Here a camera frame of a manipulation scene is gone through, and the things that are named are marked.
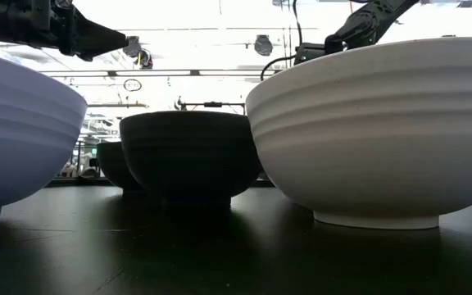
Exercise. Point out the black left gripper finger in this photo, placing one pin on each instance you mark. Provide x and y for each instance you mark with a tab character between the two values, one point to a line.
96	41

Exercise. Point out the white ridged bowl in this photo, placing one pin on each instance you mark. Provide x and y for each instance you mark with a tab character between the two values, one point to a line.
375	135

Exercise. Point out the purple ridged bowl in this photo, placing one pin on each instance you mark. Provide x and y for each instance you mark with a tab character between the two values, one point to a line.
19	131

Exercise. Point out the black ridged bowl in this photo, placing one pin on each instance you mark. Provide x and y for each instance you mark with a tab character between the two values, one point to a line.
191	155
111	164

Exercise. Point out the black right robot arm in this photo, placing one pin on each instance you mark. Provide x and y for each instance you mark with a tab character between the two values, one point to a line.
363	24

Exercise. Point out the long ceiling light rail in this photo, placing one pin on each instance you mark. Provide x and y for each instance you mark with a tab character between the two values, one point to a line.
154	73

